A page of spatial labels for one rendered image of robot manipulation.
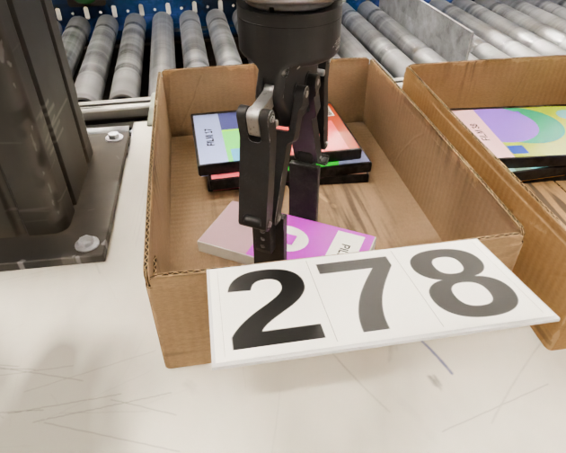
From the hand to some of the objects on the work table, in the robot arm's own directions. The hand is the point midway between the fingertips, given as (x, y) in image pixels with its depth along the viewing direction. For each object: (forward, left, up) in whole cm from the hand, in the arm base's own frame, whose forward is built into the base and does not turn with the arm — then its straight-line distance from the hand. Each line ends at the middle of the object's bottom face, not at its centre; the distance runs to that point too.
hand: (287, 224), depth 47 cm
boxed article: (0, 0, -3) cm, 3 cm away
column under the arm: (+11, +32, -4) cm, 34 cm away
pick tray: (+8, -1, -3) cm, 8 cm away
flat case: (+18, -31, 0) cm, 35 cm away
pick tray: (+9, -32, -3) cm, 34 cm away
